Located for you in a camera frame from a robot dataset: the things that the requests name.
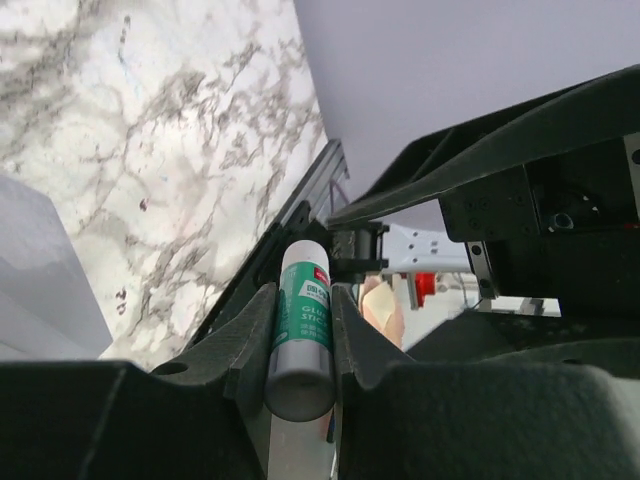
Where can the green white glue stick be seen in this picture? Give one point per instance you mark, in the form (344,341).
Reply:
(300,385)

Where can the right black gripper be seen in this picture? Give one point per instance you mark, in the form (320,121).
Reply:
(565,225)

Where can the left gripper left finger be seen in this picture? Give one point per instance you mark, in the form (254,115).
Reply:
(112,420)

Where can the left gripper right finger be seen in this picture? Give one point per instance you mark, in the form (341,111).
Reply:
(486,396)

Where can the grey translucent envelope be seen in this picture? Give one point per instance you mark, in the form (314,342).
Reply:
(48,309)

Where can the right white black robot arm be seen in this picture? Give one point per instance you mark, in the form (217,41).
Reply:
(420,250)

